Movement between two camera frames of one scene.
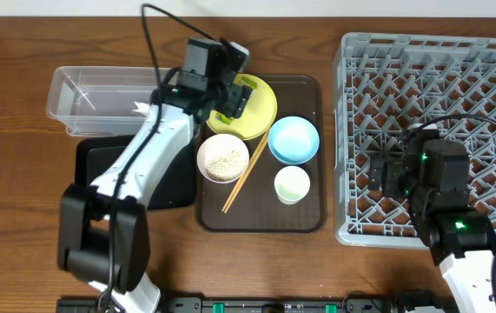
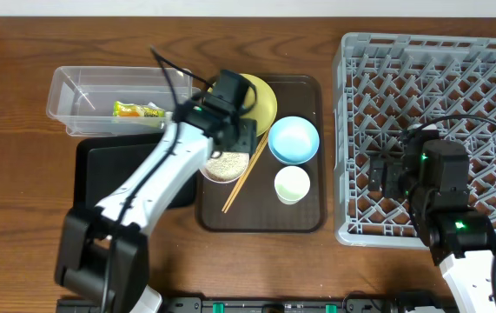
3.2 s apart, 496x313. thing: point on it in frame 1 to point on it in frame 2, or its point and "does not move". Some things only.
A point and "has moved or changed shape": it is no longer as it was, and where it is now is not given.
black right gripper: x=394 y=169 does not move
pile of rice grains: x=228 y=167 does not move
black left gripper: x=239 y=98 to x=239 y=140
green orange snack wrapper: x=227 y=119 has moved or changed shape
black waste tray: x=95 y=155 does not move
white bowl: x=222 y=157 does not move
